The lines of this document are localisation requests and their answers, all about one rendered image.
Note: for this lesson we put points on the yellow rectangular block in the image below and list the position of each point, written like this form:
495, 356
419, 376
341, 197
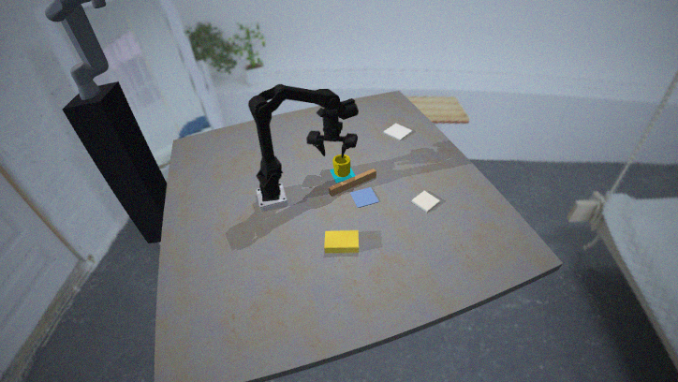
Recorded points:
341, 241

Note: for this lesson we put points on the white flat bar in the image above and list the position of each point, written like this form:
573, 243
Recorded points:
425, 201

